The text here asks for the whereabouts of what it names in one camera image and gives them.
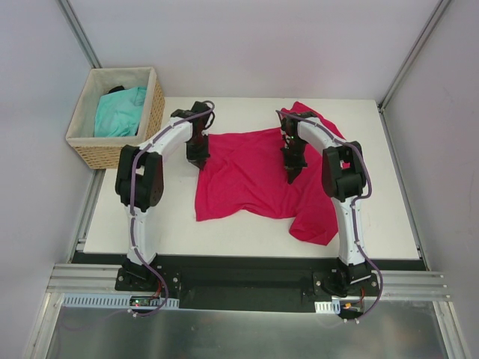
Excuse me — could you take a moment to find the pink t shirt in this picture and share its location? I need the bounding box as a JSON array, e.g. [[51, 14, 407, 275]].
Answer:
[[193, 101, 347, 247]]

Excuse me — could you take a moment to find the wicker basket with liner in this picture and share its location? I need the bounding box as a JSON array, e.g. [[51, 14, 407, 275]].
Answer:
[[65, 67, 166, 171]]

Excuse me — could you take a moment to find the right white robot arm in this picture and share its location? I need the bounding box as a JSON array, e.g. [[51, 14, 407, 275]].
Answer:
[[276, 110, 372, 298]]

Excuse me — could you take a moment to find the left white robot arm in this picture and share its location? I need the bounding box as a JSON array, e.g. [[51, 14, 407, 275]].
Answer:
[[115, 100, 216, 291]]

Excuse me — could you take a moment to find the teal t shirt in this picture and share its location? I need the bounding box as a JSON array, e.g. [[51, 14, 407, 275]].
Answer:
[[94, 86, 147, 138]]

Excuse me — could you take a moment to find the black garment in basket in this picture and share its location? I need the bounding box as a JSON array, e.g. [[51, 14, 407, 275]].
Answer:
[[107, 85, 125, 94]]

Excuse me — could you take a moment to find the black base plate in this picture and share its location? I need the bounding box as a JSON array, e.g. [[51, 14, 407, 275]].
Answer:
[[73, 252, 426, 313]]

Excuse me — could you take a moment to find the right white cable duct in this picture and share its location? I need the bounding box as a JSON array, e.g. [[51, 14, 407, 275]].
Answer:
[[314, 300, 341, 315]]

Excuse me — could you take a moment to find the white cable duct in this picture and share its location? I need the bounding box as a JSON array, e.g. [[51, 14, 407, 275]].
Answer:
[[63, 293, 180, 310], [314, 300, 341, 315]]

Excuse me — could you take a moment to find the front aluminium rail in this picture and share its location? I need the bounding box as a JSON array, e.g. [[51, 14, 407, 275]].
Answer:
[[47, 263, 453, 301]]

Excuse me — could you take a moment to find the right aluminium frame post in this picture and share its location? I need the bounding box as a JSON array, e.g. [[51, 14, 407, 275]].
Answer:
[[377, 0, 453, 114]]

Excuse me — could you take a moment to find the aluminium frame post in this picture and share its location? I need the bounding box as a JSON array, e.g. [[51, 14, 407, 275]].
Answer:
[[377, 0, 453, 114], [55, 0, 102, 69]]

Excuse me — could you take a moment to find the left white cable duct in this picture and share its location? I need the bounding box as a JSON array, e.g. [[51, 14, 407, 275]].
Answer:
[[63, 293, 180, 310]]

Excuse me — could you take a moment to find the left aluminium frame post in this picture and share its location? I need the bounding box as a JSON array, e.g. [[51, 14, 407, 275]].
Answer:
[[55, 0, 102, 69]]

